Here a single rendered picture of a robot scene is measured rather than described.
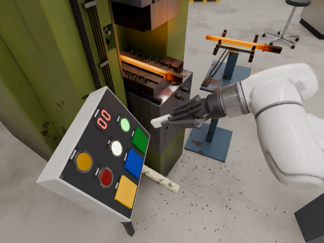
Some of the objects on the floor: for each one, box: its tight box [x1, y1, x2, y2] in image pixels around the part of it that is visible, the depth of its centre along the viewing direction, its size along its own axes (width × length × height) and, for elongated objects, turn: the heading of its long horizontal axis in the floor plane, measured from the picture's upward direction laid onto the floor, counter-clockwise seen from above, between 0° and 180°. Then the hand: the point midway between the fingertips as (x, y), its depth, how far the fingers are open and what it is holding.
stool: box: [262, 0, 311, 49], centre depth 328 cm, size 59×62×66 cm
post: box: [122, 221, 135, 237], centre depth 103 cm, size 4×4×108 cm
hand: (162, 121), depth 65 cm, fingers closed
